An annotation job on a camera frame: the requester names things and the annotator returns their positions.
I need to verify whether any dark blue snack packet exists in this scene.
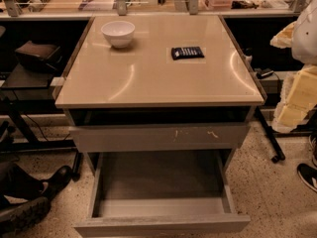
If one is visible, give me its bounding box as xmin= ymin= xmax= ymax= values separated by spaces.
xmin=171 ymin=47 xmax=204 ymax=60

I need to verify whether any dark box on shelf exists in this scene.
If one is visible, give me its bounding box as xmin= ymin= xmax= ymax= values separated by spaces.
xmin=15 ymin=41 xmax=61 ymax=73

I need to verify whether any grey drawer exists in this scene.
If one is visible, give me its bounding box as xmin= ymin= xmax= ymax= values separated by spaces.
xmin=69 ymin=123 xmax=250 ymax=153
xmin=75 ymin=150 xmax=251 ymax=238

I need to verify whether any black boot lower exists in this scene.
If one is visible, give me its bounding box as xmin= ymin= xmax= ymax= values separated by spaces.
xmin=0 ymin=197 xmax=51 ymax=237

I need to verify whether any white ceramic bowl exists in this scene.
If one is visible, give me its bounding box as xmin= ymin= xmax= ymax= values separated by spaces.
xmin=101 ymin=21 xmax=135 ymax=48

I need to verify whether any black sneaker right side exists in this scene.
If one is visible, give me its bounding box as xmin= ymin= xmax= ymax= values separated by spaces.
xmin=297 ymin=164 xmax=317 ymax=192

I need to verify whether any black table leg with caster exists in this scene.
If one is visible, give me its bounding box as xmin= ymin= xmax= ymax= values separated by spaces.
xmin=255 ymin=107 xmax=285 ymax=164

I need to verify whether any beige drawer cabinet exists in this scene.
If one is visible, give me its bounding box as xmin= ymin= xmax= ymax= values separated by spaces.
xmin=55 ymin=15 xmax=265 ymax=164

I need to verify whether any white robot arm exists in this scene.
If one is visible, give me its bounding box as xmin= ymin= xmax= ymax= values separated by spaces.
xmin=270 ymin=0 xmax=317 ymax=133

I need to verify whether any black power adapter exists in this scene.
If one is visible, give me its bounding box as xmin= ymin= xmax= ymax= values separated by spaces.
xmin=255 ymin=68 xmax=273 ymax=79

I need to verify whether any grey top drawer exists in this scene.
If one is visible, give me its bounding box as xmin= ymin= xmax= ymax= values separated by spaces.
xmin=69 ymin=123 xmax=250 ymax=153

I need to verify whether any black boot upper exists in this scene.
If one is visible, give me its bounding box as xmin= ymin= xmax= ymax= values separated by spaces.
xmin=43 ymin=166 xmax=72 ymax=200

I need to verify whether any black side table frame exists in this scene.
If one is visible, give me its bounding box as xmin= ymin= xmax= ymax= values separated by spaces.
xmin=0 ymin=62 xmax=83 ymax=180

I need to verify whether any black boot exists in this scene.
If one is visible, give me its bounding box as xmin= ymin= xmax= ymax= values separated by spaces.
xmin=0 ymin=197 xmax=51 ymax=237
xmin=43 ymin=166 xmax=72 ymax=200

